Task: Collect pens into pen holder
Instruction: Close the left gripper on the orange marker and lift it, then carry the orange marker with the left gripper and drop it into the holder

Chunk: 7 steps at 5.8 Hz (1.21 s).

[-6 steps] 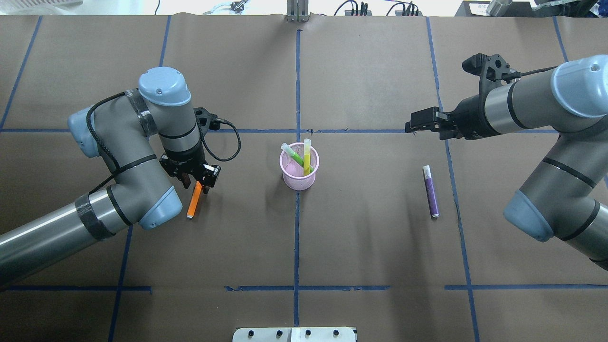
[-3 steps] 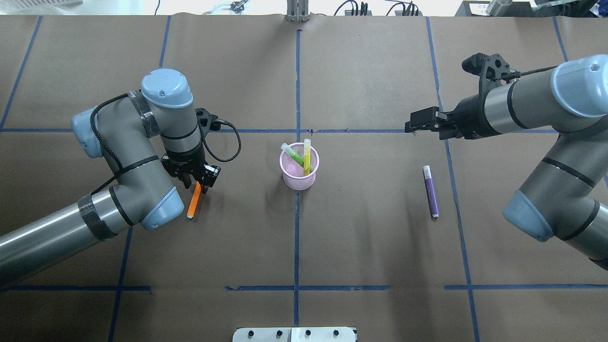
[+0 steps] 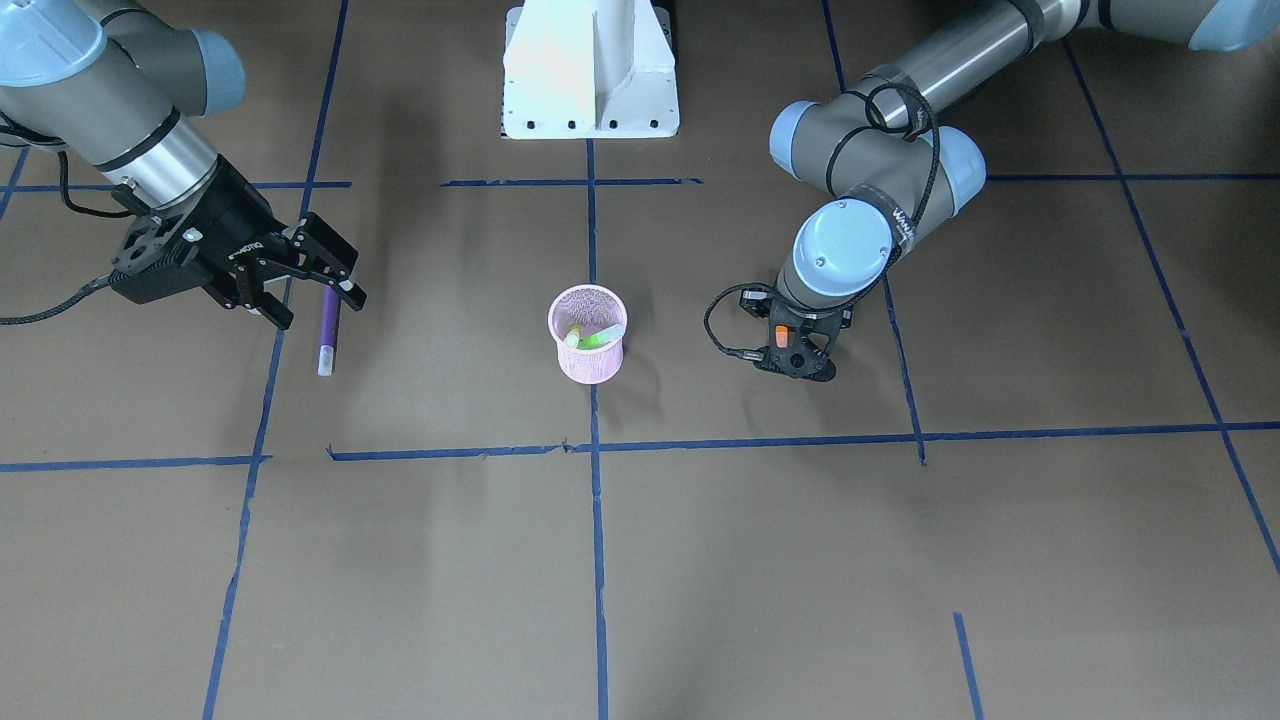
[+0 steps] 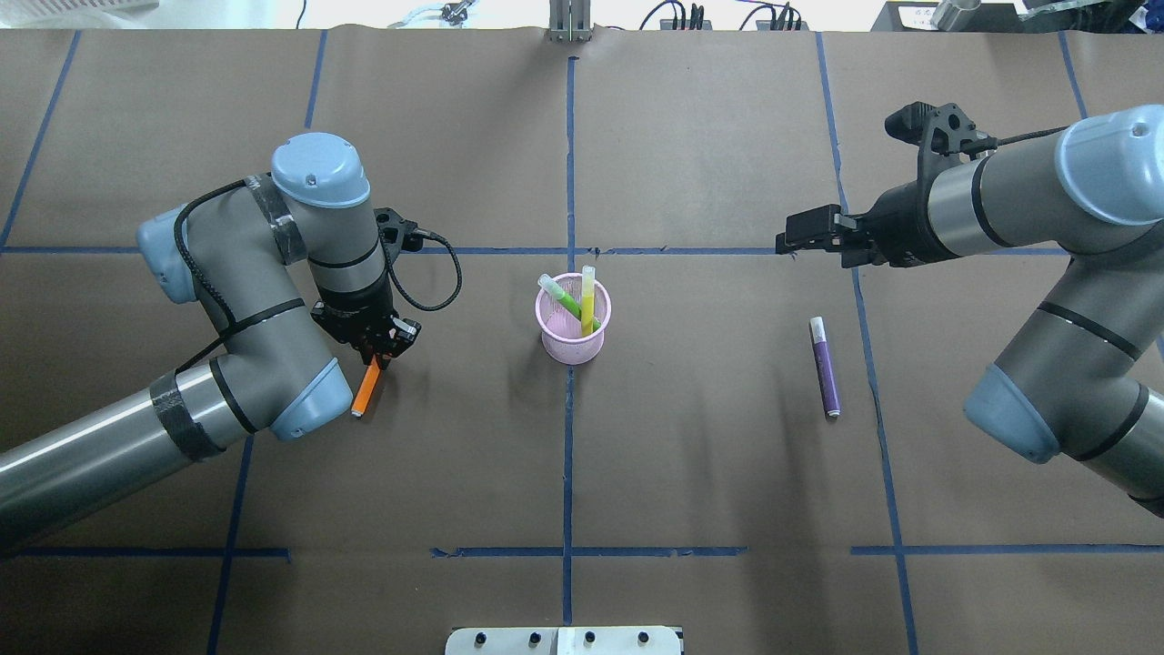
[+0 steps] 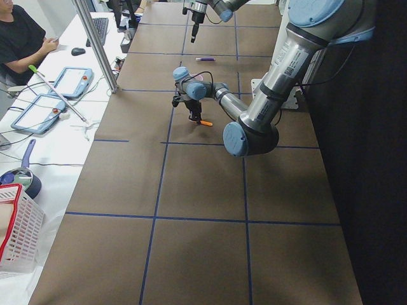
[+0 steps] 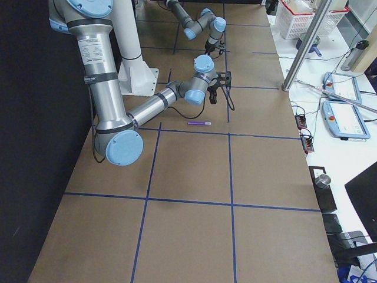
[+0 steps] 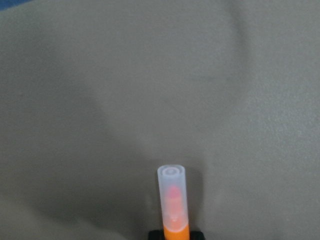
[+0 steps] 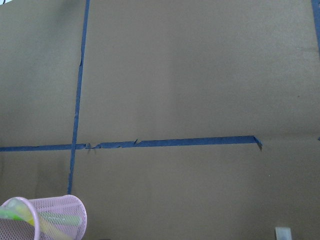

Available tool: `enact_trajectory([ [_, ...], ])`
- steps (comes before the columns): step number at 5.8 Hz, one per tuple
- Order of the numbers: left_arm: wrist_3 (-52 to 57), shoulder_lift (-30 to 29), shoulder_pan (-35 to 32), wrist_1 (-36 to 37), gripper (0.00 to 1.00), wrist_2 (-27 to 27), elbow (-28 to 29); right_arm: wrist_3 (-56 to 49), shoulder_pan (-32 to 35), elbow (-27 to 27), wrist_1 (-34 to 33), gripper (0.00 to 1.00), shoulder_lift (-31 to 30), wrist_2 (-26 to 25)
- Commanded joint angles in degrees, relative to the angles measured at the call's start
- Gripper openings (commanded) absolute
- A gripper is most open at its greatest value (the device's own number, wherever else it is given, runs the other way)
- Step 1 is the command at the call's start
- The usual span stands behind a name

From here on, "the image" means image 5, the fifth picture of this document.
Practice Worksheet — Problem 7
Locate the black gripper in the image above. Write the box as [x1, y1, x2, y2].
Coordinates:
[186, 100, 202, 124]
[190, 0, 207, 43]

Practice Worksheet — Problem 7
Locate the orange marker pen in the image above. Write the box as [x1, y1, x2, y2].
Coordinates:
[190, 120, 213, 126]

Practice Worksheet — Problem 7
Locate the purple marker pen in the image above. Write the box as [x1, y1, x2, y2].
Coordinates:
[195, 57, 216, 62]

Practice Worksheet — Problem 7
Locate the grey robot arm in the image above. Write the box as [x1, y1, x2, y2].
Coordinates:
[183, 0, 248, 43]
[172, 1, 376, 156]

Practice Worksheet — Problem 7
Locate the pink mesh pen holder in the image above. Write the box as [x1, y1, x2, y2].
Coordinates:
[188, 74, 204, 82]

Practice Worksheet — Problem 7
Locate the black keyboard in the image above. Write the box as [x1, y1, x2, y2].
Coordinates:
[92, 18, 109, 46]

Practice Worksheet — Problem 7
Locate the black computer mouse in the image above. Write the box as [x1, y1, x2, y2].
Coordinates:
[71, 48, 86, 57]

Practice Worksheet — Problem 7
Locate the upper blue teach pendant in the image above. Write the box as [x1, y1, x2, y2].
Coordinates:
[52, 67, 93, 98]

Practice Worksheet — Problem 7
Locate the blue teach pendant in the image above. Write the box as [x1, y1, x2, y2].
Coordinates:
[10, 94, 66, 135]
[52, 67, 93, 98]

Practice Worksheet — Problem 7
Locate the lower blue teach pendant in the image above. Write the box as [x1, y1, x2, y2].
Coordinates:
[10, 94, 66, 135]

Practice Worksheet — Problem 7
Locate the pink stick green tip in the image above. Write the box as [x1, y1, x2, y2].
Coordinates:
[29, 65, 89, 124]

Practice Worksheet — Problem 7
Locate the person in black shirt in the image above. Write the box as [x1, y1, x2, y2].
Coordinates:
[1, 1, 59, 85]

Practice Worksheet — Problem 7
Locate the blue frying pan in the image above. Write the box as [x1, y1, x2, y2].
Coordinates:
[1, 139, 42, 199]

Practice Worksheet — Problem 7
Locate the red white plastic basket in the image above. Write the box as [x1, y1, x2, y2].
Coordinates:
[1, 184, 45, 278]

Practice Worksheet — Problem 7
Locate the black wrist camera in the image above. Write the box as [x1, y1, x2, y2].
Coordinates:
[172, 94, 188, 108]

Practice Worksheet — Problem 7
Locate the aluminium frame post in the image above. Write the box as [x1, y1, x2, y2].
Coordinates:
[72, 0, 118, 94]

